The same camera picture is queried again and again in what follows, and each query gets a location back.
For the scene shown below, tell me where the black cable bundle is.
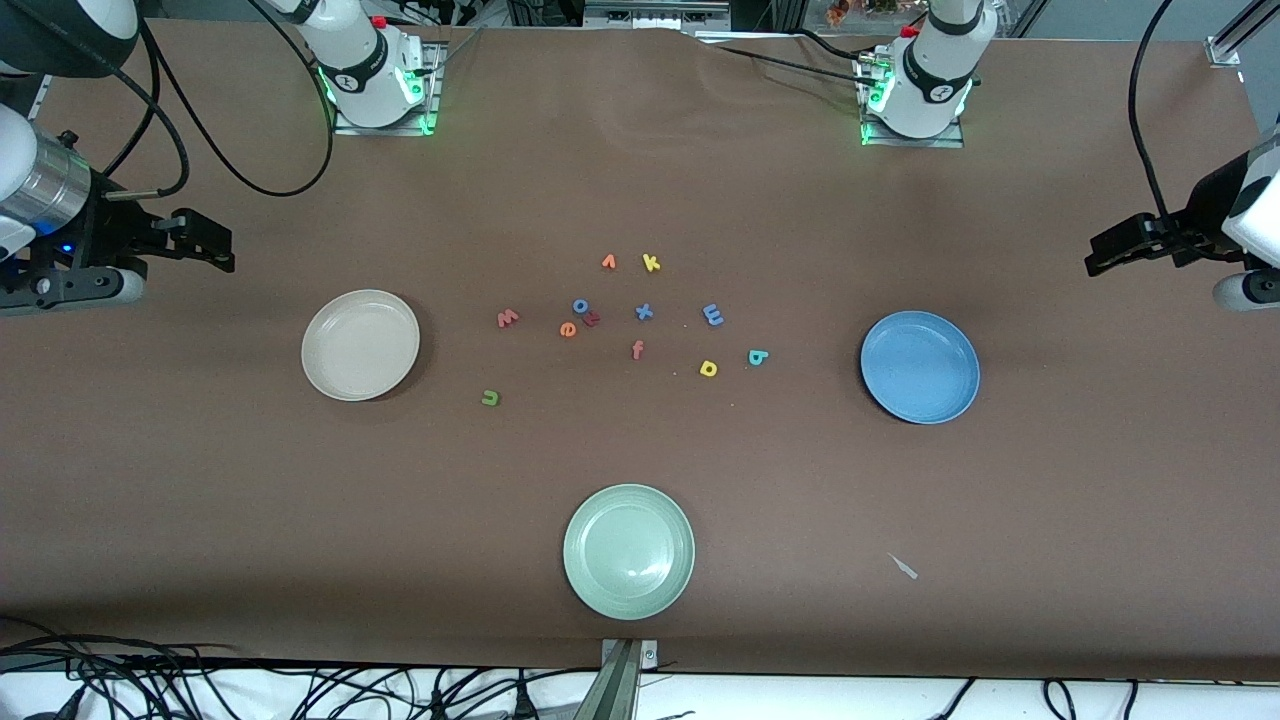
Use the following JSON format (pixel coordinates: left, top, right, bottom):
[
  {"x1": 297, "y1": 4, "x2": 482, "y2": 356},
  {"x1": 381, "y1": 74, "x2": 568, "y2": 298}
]
[{"x1": 0, "y1": 615, "x2": 601, "y2": 720}]

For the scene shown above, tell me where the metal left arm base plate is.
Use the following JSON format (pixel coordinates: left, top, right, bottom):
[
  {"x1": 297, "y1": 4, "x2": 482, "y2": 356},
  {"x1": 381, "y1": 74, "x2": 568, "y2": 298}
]
[{"x1": 860, "y1": 50, "x2": 966, "y2": 149}]

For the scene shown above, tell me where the blue plate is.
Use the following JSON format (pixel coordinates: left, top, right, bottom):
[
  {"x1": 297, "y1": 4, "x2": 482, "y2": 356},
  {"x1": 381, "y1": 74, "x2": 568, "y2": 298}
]
[{"x1": 860, "y1": 310, "x2": 982, "y2": 426}]

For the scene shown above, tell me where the brown paper table cover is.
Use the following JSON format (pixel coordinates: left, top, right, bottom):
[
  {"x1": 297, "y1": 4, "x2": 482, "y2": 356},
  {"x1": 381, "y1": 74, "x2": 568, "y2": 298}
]
[{"x1": 0, "y1": 15, "x2": 1280, "y2": 681}]

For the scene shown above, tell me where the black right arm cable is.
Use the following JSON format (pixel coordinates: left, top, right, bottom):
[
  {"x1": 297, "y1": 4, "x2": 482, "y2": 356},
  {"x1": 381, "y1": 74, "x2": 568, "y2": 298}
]
[{"x1": 100, "y1": 0, "x2": 336, "y2": 201}]

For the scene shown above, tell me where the aluminium frame profile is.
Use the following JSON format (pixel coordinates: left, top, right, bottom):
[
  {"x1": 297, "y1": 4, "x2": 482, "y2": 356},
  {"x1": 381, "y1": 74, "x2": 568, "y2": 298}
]
[{"x1": 1205, "y1": 0, "x2": 1280, "y2": 69}]

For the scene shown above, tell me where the grey metal box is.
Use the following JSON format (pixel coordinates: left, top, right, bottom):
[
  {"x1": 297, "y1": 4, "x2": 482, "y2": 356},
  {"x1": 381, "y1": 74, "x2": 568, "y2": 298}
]
[{"x1": 583, "y1": 0, "x2": 731, "y2": 28}]

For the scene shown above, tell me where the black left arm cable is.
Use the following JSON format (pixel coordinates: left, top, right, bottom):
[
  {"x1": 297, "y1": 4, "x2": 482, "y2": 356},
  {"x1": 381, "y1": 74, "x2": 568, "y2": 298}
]
[{"x1": 1128, "y1": 0, "x2": 1201, "y2": 231}]

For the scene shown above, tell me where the green plate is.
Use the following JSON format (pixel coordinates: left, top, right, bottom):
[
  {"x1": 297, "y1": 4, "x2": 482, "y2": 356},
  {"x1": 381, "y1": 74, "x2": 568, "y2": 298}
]
[{"x1": 562, "y1": 484, "x2": 696, "y2": 621}]

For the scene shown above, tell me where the black table cable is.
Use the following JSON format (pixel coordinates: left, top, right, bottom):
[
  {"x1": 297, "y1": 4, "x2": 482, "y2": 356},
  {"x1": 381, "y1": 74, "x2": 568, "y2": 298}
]
[
  {"x1": 795, "y1": 28, "x2": 881, "y2": 63},
  {"x1": 715, "y1": 45, "x2": 876, "y2": 86}
]

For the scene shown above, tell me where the beige brown plate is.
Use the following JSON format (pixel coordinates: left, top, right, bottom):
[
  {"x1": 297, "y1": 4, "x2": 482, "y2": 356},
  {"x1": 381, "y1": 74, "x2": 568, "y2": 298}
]
[{"x1": 301, "y1": 289, "x2": 422, "y2": 403}]

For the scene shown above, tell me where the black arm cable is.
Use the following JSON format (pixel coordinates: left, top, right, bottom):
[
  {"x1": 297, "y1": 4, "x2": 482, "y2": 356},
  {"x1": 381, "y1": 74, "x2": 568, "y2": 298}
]
[
  {"x1": 1128, "y1": 0, "x2": 1201, "y2": 231},
  {"x1": 100, "y1": 0, "x2": 336, "y2": 201}
]

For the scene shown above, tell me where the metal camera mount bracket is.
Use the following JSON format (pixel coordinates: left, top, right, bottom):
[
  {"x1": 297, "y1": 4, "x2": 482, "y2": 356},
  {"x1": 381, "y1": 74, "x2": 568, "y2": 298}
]
[{"x1": 600, "y1": 638, "x2": 659, "y2": 720}]

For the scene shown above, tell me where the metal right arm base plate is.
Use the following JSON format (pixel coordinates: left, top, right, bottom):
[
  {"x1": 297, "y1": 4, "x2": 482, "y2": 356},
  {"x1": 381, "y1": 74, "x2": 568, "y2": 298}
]
[{"x1": 333, "y1": 40, "x2": 444, "y2": 137}]

